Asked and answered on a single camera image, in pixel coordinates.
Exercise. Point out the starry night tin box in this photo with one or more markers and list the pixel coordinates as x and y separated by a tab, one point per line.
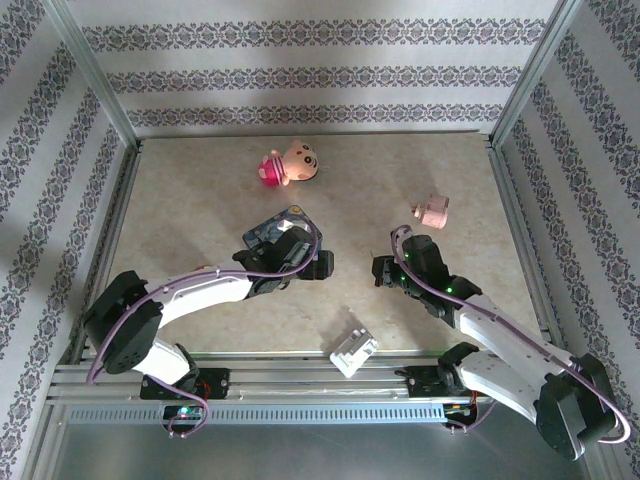
265	232

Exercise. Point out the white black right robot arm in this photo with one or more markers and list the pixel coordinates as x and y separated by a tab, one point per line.
500	340

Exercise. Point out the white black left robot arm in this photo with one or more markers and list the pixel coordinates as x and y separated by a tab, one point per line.
200	295

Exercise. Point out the pale pink toy bottle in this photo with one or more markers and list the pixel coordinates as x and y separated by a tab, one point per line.
432	212

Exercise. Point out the pink plush doll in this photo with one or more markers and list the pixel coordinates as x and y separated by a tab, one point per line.
295	162

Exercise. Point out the white plastic bracket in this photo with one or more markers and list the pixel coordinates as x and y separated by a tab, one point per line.
352	350

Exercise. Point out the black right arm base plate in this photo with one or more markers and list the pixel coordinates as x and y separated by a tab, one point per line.
420	382

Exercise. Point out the aluminium side rail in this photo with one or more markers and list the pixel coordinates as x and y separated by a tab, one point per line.
107	250
529	250

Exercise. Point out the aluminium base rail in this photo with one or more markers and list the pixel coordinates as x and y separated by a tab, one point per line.
300	380

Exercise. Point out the aluminium thin frame rail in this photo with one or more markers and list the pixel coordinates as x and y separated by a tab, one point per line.
315	134

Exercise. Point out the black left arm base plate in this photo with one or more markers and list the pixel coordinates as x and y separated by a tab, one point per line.
215	382

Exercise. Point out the aluminium frame post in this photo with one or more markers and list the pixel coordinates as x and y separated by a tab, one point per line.
536	70
95	70

